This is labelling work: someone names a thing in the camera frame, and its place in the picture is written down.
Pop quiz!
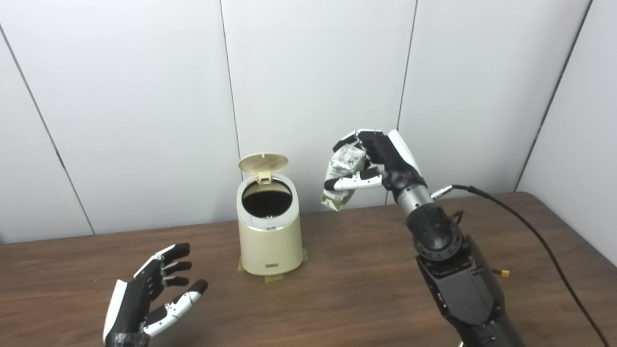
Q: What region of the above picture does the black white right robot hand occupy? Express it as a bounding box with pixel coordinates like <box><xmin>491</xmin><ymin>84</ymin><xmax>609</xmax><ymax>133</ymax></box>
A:
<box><xmin>323</xmin><ymin>129</ymin><xmax>428</xmax><ymax>203</ymax></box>

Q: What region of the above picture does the cream-colored trash bin body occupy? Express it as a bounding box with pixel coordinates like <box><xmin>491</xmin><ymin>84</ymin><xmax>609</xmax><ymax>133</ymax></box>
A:
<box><xmin>236</xmin><ymin>173</ymin><xmax>304</xmax><ymax>276</ymax></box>

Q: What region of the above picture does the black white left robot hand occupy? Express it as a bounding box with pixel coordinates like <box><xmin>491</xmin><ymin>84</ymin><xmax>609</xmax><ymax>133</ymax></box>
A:
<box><xmin>103</xmin><ymin>242</ymin><xmax>209</xmax><ymax>347</ymax></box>

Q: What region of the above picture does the white green milk carton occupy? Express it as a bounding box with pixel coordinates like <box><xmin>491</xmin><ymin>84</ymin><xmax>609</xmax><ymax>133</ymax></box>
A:
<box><xmin>321</xmin><ymin>146</ymin><xmax>365</xmax><ymax>212</ymax></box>

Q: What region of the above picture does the round cream bin lid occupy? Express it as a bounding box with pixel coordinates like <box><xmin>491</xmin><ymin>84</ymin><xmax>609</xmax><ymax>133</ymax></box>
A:
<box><xmin>238</xmin><ymin>153</ymin><xmax>289</xmax><ymax>185</ymax></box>

